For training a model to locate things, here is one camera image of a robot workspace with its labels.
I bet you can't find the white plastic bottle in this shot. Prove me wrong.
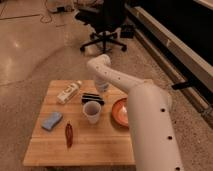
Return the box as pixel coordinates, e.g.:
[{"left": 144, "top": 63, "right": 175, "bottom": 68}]
[{"left": 57, "top": 80, "right": 82, "bottom": 104}]

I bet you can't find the wooden table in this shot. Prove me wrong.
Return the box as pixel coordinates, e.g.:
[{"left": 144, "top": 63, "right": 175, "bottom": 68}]
[{"left": 23, "top": 80, "right": 135, "bottom": 167}]

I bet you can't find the red chili pepper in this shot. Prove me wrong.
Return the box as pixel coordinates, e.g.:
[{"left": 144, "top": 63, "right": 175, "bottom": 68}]
[{"left": 65, "top": 122, "right": 73, "bottom": 148}]

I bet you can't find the long grey rail beam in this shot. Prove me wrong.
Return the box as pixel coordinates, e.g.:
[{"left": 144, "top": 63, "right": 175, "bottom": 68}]
[{"left": 124, "top": 3, "right": 213, "bottom": 118}]

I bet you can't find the black office chair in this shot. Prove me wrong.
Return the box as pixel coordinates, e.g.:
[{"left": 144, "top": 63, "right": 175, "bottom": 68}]
[{"left": 75, "top": 0, "right": 127, "bottom": 53}]

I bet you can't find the orange bowl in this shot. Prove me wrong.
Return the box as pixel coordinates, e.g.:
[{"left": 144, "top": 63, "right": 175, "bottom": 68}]
[{"left": 112, "top": 98, "right": 129, "bottom": 127}]

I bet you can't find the blue sponge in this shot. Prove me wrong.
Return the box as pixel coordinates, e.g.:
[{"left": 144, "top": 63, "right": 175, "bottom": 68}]
[{"left": 41, "top": 112, "right": 63, "bottom": 131}]

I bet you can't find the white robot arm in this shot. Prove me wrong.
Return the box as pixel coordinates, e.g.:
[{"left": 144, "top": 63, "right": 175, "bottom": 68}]
[{"left": 87, "top": 54, "right": 184, "bottom": 171}]

